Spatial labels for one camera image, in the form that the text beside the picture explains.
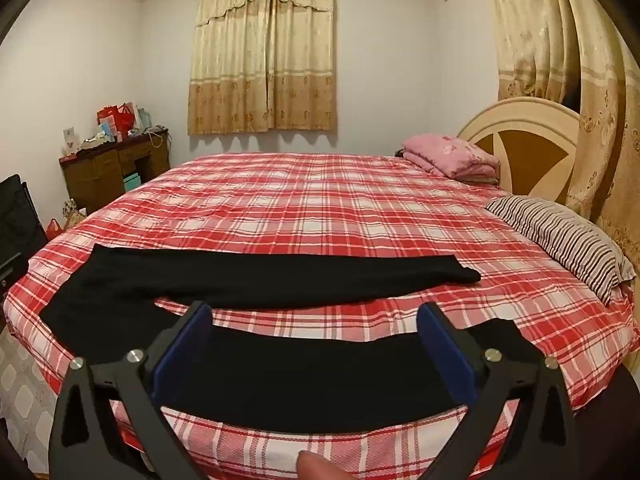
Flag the person's right hand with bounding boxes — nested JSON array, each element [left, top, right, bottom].
[[294, 451, 346, 480]]

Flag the person's dark clothing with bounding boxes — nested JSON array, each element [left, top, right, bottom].
[[572, 365, 640, 480]]

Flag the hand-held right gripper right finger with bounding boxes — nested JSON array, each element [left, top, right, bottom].
[[417, 301, 578, 480]]

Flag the black chair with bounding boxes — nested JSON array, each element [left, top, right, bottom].
[[0, 175, 48, 281]]

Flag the cream wooden headboard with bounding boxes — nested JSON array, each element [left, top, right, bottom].
[[456, 96, 583, 206]]

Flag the long beige floral curtain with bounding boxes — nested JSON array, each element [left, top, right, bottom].
[[482, 0, 640, 281]]

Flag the beige window curtain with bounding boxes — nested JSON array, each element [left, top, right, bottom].
[[187, 0, 337, 136]]

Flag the black pants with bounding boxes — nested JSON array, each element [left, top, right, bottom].
[[39, 242, 538, 433]]

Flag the striped pillow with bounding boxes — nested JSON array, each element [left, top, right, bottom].
[[485, 195, 637, 307]]

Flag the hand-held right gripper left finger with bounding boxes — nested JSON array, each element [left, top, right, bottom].
[[47, 301, 213, 480]]

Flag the folded pink blanket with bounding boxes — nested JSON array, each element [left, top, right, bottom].
[[402, 133, 501, 184]]

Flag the red white plaid bedspread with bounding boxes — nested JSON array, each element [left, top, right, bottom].
[[2, 152, 640, 480]]

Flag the red gift bag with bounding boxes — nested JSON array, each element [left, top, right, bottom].
[[97, 104, 137, 141]]

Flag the brown wooden desk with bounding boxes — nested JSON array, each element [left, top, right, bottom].
[[59, 130, 171, 216]]

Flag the patterned paper bag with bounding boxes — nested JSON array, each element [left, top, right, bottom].
[[62, 199, 88, 226]]

